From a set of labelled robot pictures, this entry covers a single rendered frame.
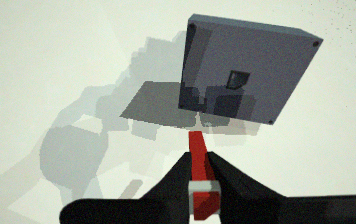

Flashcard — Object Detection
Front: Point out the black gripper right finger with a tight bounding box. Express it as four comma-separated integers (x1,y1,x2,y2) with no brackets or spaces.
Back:
207,151,356,224

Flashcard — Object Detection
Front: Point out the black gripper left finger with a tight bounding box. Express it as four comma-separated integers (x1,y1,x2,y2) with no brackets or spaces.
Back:
59,152,192,224

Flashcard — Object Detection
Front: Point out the red peg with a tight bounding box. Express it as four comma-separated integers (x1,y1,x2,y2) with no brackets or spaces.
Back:
188,131,221,220

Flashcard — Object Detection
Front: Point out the dark grey sloped panel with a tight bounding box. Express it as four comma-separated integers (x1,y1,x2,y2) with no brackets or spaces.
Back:
178,13,324,126

